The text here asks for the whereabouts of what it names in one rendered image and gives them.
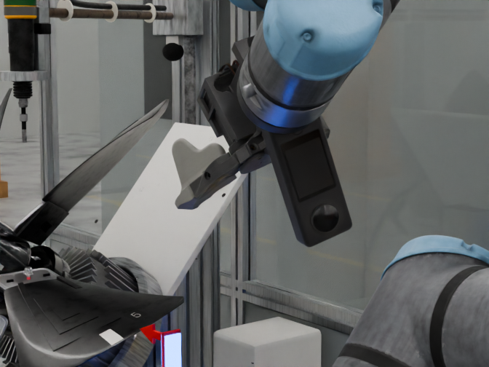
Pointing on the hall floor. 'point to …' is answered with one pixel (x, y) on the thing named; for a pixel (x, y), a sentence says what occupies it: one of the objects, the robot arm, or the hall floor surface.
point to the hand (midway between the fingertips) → (249, 181)
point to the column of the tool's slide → (211, 276)
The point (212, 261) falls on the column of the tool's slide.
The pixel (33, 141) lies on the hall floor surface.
